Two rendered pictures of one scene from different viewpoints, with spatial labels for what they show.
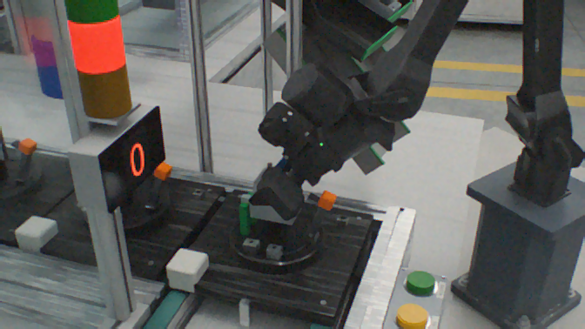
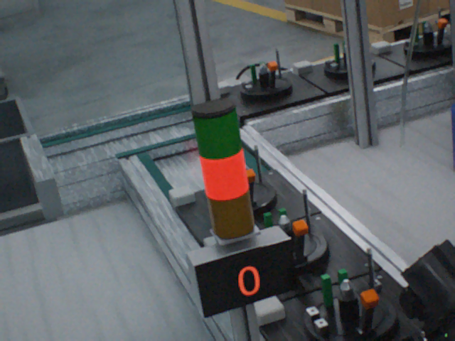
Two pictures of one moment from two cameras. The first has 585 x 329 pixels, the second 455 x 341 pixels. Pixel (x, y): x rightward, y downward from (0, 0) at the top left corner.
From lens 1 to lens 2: 0.62 m
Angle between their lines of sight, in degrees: 50
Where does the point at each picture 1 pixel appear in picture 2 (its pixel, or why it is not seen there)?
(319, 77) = (431, 261)
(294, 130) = not seen: hidden behind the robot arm
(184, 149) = not seen: outside the picture
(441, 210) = not seen: outside the picture
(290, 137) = (424, 315)
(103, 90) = (215, 213)
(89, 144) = (201, 254)
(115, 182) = (212, 293)
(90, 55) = (207, 182)
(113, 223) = (247, 328)
